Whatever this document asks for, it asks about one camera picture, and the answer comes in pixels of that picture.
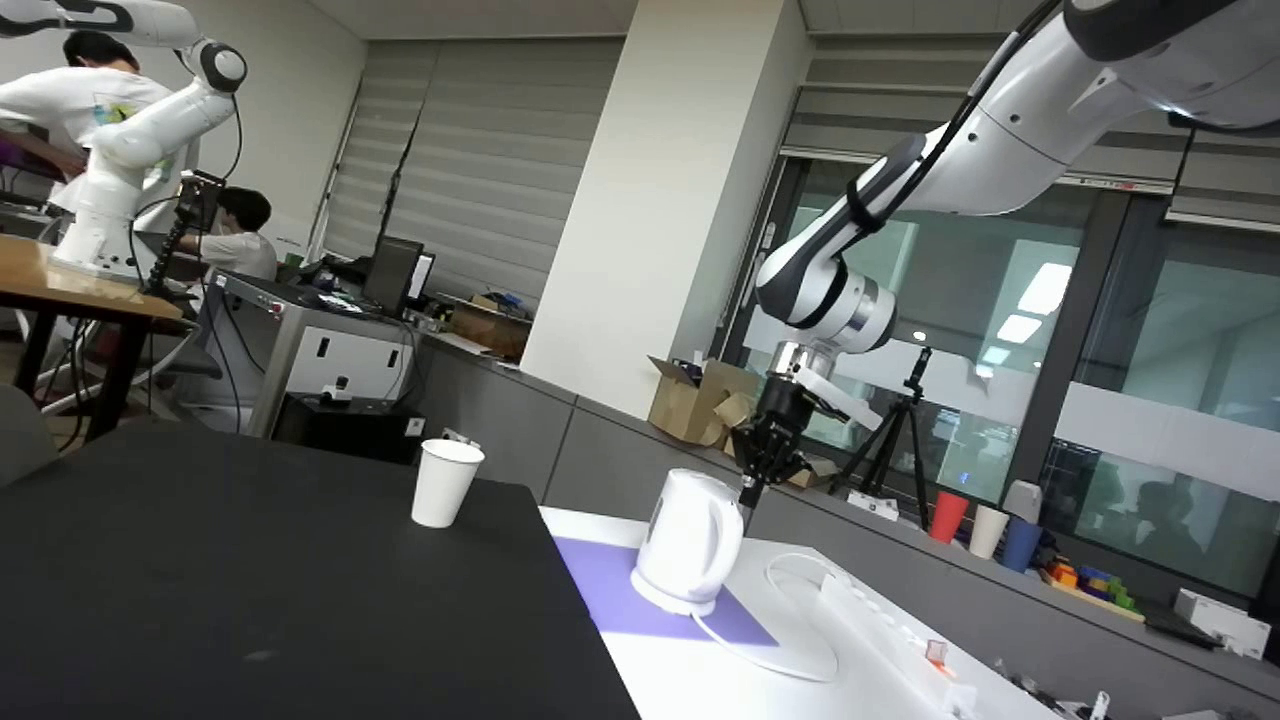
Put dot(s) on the small white cup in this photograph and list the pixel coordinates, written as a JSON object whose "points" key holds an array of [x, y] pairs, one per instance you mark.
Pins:
{"points": [[990, 534]]}

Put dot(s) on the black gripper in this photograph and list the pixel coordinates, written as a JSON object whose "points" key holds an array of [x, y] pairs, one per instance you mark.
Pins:
{"points": [[779, 425]]}

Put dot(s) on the blue cup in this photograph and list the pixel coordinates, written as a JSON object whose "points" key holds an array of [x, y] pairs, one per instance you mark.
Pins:
{"points": [[1022, 546]]}

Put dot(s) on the seated person black hair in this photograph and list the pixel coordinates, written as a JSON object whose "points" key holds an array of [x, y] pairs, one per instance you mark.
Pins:
{"points": [[243, 245]]}

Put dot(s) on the purple mat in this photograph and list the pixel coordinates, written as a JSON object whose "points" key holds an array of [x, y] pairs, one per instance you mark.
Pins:
{"points": [[600, 586]]}

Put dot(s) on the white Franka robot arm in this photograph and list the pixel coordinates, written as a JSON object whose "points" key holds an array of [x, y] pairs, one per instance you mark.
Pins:
{"points": [[1015, 132]]}

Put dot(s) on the grey cup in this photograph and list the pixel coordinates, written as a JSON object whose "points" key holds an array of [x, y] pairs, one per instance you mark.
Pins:
{"points": [[1027, 502]]}

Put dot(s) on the open cardboard box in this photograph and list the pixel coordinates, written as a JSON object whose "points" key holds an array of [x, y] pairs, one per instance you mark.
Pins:
{"points": [[695, 400]]}

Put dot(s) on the standing person white shirt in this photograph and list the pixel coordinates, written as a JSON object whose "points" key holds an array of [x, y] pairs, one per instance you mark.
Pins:
{"points": [[65, 99]]}

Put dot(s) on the colourful toy pile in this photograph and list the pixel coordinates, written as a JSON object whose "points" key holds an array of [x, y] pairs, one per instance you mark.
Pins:
{"points": [[1095, 586]]}

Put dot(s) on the brown cardboard box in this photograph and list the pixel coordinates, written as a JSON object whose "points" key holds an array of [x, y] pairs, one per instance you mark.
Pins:
{"points": [[487, 330]]}

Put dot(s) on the grey metal cabinet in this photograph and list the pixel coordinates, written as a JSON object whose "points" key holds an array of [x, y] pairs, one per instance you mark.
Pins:
{"points": [[334, 353]]}

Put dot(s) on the grey office partition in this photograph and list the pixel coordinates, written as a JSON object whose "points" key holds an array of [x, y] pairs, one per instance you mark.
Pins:
{"points": [[934, 601]]}

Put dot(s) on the black monitor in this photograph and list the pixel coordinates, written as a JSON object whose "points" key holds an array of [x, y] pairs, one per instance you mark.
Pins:
{"points": [[388, 275]]}

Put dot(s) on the red cup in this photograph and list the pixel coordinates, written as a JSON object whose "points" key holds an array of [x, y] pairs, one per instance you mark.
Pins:
{"points": [[949, 519]]}

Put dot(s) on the wooden table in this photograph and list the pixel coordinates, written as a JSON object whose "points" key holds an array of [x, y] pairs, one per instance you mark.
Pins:
{"points": [[65, 287]]}

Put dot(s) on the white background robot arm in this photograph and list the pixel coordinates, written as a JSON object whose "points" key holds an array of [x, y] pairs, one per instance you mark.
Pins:
{"points": [[144, 126]]}

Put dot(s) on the black camera tripod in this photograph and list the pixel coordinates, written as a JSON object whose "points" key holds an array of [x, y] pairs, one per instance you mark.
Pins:
{"points": [[906, 432]]}

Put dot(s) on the white paper cup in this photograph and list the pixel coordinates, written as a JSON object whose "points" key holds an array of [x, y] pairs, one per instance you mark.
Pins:
{"points": [[447, 481]]}

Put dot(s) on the white electric kettle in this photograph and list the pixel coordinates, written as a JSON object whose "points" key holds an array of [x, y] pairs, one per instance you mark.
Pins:
{"points": [[684, 534]]}

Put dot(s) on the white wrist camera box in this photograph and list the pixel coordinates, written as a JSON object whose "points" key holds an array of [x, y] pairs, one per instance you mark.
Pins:
{"points": [[840, 400]]}

